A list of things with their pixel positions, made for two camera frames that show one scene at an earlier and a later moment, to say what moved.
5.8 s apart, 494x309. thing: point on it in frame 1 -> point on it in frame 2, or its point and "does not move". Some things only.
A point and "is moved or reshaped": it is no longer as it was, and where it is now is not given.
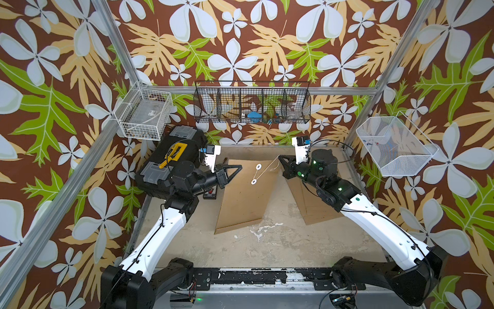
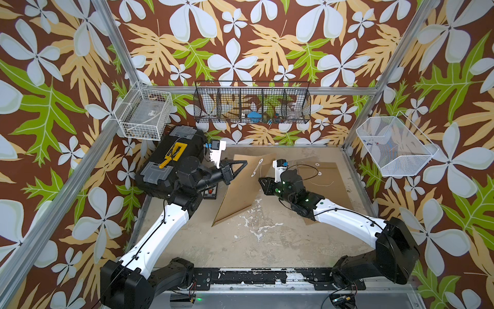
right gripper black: (290, 168) -> (269, 185)
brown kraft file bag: (244, 198) is moved or reshaped
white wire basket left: (145, 115) does not move
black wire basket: (253, 102) does not move
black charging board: (213, 196) does not move
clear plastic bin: (396, 145) does not move
